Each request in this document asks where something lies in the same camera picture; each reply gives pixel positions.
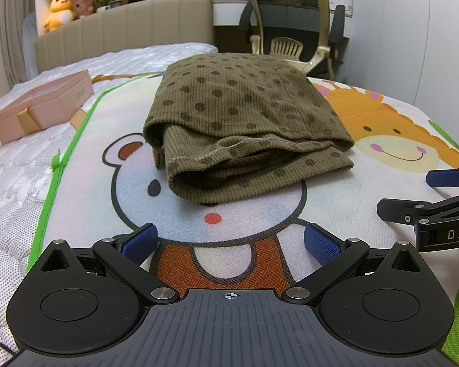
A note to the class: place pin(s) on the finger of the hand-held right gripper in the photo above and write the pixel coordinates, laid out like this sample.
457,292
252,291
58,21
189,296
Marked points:
392,208
445,177

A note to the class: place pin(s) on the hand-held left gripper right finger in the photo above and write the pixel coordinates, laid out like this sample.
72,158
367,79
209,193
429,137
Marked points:
323,246

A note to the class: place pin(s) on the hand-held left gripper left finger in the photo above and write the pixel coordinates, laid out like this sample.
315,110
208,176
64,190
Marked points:
139,242

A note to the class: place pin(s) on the cartoon animal printed mat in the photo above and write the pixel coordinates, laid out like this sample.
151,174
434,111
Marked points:
252,218

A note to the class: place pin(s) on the white wardrobe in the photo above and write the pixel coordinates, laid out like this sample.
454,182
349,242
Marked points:
405,46

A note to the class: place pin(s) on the pink gift box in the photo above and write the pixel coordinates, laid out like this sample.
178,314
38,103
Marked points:
57,99

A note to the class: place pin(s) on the beige mesh office chair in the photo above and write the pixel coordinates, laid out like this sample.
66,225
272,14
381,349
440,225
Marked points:
290,19

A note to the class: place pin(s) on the beige padded headboard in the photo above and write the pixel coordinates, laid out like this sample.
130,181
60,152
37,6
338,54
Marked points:
137,26

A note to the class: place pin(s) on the yellow duck plush toy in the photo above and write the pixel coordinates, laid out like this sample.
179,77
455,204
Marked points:
59,13

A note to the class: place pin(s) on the pink plush toy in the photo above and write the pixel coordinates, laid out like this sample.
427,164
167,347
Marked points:
82,4

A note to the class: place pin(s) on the white desk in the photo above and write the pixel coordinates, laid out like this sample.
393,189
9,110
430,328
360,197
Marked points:
229,13

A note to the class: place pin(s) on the grey curtain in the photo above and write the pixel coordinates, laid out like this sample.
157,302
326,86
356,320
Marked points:
7,19

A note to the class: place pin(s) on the paper wall calendar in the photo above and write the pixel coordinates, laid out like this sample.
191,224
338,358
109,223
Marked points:
349,2

